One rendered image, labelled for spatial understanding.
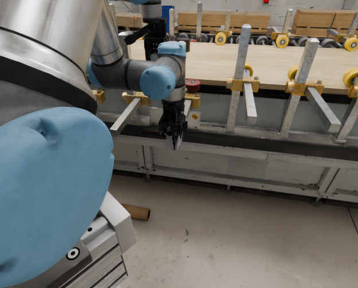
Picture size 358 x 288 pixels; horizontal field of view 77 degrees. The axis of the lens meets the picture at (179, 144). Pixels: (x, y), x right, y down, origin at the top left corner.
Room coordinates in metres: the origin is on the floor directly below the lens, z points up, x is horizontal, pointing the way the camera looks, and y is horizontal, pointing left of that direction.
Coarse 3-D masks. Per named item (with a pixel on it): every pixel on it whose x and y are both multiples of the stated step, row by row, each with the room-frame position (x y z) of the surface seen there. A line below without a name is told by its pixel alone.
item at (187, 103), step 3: (189, 93) 1.03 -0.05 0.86; (192, 93) 1.03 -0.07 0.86; (195, 93) 1.07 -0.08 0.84; (186, 99) 0.96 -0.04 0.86; (186, 102) 0.93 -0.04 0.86; (189, 102) 0.93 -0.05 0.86; (186, 105) 0.90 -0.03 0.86; (189, 105) 0.90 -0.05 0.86; (186, 108) 0.88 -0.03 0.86; (189, 108) 0.89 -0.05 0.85; (186, 111) 0.85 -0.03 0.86; (189, 111) 0.90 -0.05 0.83; (186, 114) 0.82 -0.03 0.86; (186, 117) 0.82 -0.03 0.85; (186, 120) 0.82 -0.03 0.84; (174, 138) 0.66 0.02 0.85; (174, 141) 0.66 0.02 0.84
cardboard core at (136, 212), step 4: (124, 204) 0.98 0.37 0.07; (124, 208) 0.94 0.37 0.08; (128, 208) 0.94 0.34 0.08; (132, 208) 0.94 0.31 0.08; (136, 208) 0.94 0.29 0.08; (140, 208) 0.94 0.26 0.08; (144, 208) 0.95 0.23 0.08; (148, 208) 0.95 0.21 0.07; (128, 212) 0.92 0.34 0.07; (132, 212) 0.92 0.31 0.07; (136, 212) 0.92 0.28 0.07; (140, 212) 0.91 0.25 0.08; (144, 212) 0.91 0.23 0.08; (148, 212) 0.95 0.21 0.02; (132, 216) 0.90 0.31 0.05; (136, 216) 0.90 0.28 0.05; (140, 216) 0.90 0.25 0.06; (144, 216) 0.89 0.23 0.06; (148, 216) 0.93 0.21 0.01
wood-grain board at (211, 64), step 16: (192, 48) 1.74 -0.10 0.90; (208, 48) 1.74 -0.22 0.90; (224, 48) 1.74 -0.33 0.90; (256, 48) 1.74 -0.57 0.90; (272, 48) 1.74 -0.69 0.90; (288, 48) 1.74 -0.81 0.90; (320, 48) 1.74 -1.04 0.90; (192, 64) 1.36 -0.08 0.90; (208, 64) 1.36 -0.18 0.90; (224, 64) 1.36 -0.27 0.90; (256, 64) 1.36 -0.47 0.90; (272, 64) 1.36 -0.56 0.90; (288, 64) 1.36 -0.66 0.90; (320, 64) 1.36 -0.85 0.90; (336, 64) 1.36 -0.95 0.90; (352, 64) 1.36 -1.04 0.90; (208, 80) 1.11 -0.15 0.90; (224, 80) 1.10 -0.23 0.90; (272, 80) 1.10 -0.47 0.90; (288, 80) 1.10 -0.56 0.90; (336, 80) 1.10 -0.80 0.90
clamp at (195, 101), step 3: (186, 93) 1.01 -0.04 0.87; (186, 96) 0.98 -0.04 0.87; (189, 96) 0.98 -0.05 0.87; (192, 96) 0.98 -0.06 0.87; (189, 99) 0.96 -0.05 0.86; (192, 99) 0.96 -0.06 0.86; (195, 99) 0.96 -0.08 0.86; (198, 99) 0.95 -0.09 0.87; (192, 102) 0.96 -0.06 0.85; (195, 102) 0.96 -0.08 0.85; (198, 102) 0.95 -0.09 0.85; (192, 105) 0.96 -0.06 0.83; (195, 105) 0.96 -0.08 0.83; (198, 105) 0.95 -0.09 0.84
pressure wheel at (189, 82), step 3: (186, 81) 1.07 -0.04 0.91; (189, 81) 1.08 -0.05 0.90; (192, 81) 1.06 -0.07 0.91; (195, 81) 1.08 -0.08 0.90; (198, 81) 1.07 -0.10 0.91; (186, 84) 1.04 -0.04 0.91; (189, 84) 1.03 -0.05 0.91; (192, 84) 1.03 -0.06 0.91; (195, 84) 1.03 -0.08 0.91; (198, 84) 1.04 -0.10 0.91; (186, 87) 1.03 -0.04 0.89; (189, 87) 1.03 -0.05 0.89; (192, 87) 1.02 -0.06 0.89; (195, 87) 1.03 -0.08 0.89; (198, 87) 1.04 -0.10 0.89; (189, 90) 1.03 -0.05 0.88; (192, 90) 1.02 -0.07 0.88; (195, 90) 1.03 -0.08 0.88
